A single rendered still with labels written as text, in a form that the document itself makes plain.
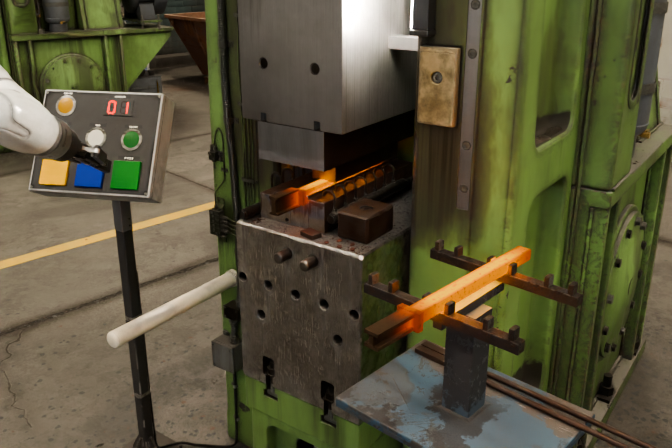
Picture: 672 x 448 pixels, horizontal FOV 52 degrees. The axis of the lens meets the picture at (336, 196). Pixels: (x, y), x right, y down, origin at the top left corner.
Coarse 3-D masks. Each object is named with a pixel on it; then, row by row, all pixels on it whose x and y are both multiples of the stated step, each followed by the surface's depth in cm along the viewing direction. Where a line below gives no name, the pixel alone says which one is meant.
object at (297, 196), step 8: (312, 184) 170; (320, 184) 170; (328, 184) 172; (280, 192) 161; (288, 192) 161; (296, 192) 163; (304, 192) 163; (272, 200) 158; (280, 200) 159; (288, 200) 161; (296, 200) 164; (304, 200) 164; (272, 208) 158; (280, 208) 159; (288, 208) 161
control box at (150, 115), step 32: (64, 96) 184; (96, 96) 183; (128, 96) 181; (160, 96) 180; (96, 128) 181; (128, 128) 180; (160, 128) 179; (128, 160) 178; (160, 160) 180; (64, 192) 179; (96, 192) 178; (128, 192) 176; (160, 192) 182
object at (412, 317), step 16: (512, 256) 133; (528, 256) 136; (480, 272) 126; (496, 272) 127; (448, 288) 120; (464, 288) 120; (480, 288) 124; (400, 304) 113; (416, 304) 114; (432, 304) 114; (384, 320) 109; (400, 320) 109; (416, 320) 110; (384, 336) 107; (400, 336) 109
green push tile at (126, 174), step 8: (120, 168) 177; (128, 168) 177; (136, 168) 176; (112, 176) 177; (120, 176) 176; (128, 176) 176; (136, 176) 176; (112, 184) 176; (120, 184) 176; (128, 184) 176; (136, 184) 175
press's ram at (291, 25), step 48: (240, 0) 160; (288, 0) 152; (336, 0) 144; (384, 0) 157; (240, 48) 164; (288, 48) 155; (336, 48) 148; (384, 48) 161; (288, 96) 159; (336, 96) 151; (384, 96) 165
